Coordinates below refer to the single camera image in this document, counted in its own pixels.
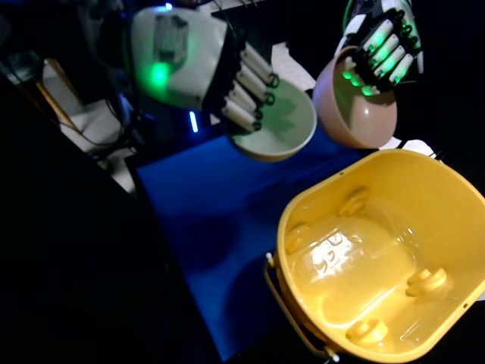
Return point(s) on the wooden bar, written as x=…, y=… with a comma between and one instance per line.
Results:
x=57, y=102

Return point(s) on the large pink bowl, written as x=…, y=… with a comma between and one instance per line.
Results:
x=341, y=121

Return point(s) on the yellow plastic bucket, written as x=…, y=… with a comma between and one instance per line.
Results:
x=379, y=246

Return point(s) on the blue table cloth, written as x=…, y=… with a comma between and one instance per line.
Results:
x=212, y=246

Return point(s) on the small grey bowl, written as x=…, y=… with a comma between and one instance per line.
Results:
x=280, y=140

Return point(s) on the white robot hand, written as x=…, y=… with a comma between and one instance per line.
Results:
x=386, y=53
x=189, y=68

